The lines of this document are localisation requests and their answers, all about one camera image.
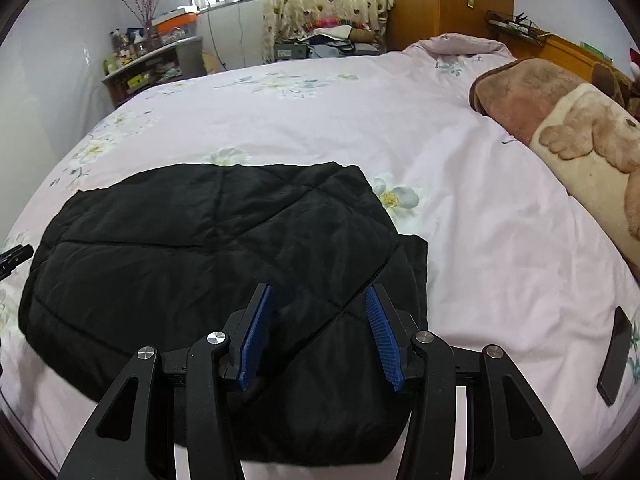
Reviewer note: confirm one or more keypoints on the black hooded puffer jacket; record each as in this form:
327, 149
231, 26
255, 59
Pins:
175, 260

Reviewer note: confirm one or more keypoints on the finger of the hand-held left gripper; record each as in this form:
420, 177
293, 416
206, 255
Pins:
15, 256

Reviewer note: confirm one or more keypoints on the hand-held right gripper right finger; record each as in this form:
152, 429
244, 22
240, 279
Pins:
382, 340

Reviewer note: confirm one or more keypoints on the pile of clothes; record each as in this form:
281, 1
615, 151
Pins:
345, 37

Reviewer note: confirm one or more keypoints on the vase of pink branches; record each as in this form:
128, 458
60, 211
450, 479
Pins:
147, 5

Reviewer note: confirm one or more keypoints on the orange storage box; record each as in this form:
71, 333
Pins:
175, 22

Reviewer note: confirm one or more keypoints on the grey electronic box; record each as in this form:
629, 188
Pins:
290, 51

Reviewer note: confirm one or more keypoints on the wooden shelf unit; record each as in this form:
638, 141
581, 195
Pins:
150, 70

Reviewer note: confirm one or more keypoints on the pink floral bed duvet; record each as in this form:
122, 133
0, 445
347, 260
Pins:
475, 260

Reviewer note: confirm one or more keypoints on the black phone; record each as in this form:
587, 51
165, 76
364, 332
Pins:
615, 355

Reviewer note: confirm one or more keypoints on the cream bear-print blanket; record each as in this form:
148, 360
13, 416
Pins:
590, 170

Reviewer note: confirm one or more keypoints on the wooden wardrobe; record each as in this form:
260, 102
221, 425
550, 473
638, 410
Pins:
425, 5

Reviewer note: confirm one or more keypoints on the wooden headboard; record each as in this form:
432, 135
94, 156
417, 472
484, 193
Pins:
570, 55

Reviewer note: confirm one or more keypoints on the brown plush blanket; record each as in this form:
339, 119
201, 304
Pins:
525, 95

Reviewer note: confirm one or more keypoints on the cluster of bottles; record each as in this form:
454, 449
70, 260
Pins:
125, 50

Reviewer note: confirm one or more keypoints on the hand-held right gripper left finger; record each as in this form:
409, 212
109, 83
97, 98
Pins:
256, 335

